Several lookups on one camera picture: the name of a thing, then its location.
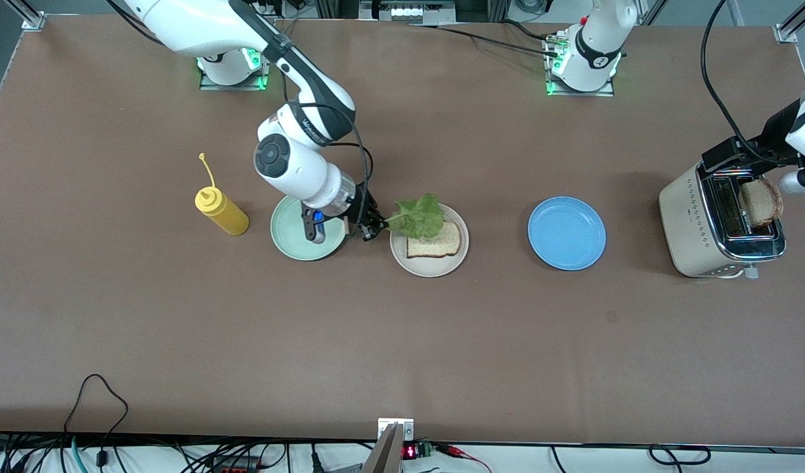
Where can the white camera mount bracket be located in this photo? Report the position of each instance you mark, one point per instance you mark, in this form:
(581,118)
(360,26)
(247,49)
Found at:
(406,430)

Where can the blue plate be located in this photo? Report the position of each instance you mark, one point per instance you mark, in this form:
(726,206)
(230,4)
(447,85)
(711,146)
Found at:
(566,233)

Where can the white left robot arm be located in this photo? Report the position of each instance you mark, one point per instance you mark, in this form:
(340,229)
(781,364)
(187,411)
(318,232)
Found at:
(596,39)

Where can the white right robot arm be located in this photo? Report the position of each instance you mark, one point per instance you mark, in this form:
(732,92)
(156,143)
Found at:
(297,164)

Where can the beige plate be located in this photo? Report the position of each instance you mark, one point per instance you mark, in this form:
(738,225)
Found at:
(429,269)

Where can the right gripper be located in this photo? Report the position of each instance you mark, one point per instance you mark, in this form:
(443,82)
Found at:
(362,211)

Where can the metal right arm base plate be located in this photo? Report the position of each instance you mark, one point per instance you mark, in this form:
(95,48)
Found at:
(235,87)

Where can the yellow squeeze bottle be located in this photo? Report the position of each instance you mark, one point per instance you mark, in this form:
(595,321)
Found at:
(225,213)

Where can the pale green plate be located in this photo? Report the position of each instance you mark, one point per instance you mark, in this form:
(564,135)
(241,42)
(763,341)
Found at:
(287,230)

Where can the grey aluminium camera post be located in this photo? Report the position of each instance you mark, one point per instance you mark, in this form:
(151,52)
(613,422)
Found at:
(384,456)

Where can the grey equipment box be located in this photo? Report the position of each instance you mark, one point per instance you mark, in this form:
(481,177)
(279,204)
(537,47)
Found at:
(409,12)

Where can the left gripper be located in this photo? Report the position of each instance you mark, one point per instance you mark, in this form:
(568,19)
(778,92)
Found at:
(774,133)

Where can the beige toaster chrome top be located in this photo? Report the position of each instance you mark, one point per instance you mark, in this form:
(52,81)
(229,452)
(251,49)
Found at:
(688,230)

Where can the red digit display module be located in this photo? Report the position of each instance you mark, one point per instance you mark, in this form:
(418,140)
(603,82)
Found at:
(410,452)

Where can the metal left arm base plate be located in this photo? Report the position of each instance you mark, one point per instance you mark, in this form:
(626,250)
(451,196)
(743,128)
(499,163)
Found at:
(580,94)

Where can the green lettuce leaf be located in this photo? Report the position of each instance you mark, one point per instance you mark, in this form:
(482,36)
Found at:
(419,217)

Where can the red black clip leads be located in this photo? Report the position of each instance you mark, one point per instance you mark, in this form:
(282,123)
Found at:
(455,450)

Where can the aluminium corner bracket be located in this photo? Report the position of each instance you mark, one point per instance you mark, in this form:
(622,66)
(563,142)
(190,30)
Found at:
(31,20)
(786,33)

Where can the brown-crust bread slice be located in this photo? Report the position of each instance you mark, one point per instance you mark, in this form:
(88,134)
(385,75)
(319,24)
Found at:
(435,248)
(760,200)

